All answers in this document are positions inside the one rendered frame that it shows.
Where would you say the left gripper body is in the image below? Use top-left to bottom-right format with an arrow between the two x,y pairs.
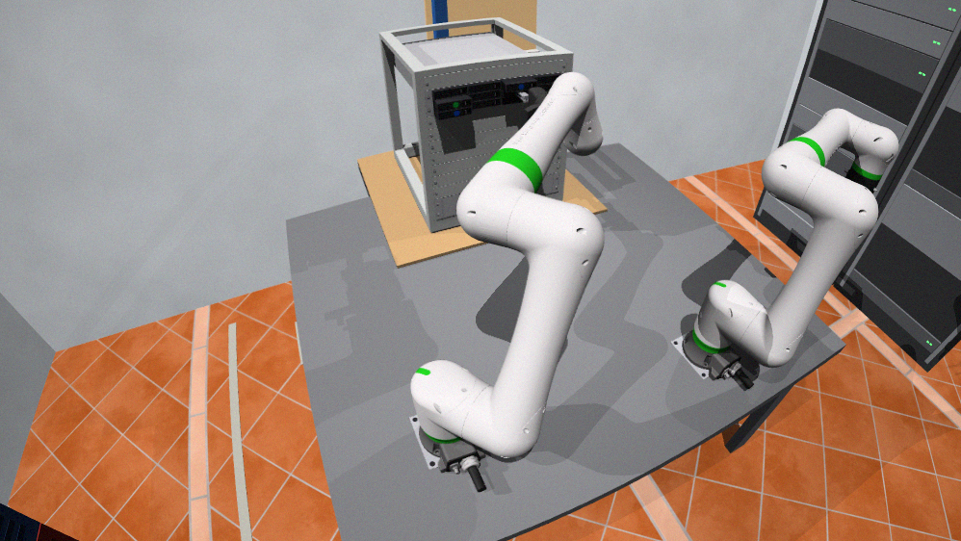
524,87 -> 547,123

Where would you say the orange flat board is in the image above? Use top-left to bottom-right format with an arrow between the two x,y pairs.
357,150 -> 608,268

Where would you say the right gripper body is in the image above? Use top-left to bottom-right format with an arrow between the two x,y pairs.
844,166 -> 880,193

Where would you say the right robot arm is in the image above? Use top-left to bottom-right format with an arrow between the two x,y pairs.
683,109 -> 898,389

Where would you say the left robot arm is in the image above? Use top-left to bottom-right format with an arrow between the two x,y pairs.
410,72 -> 605,492

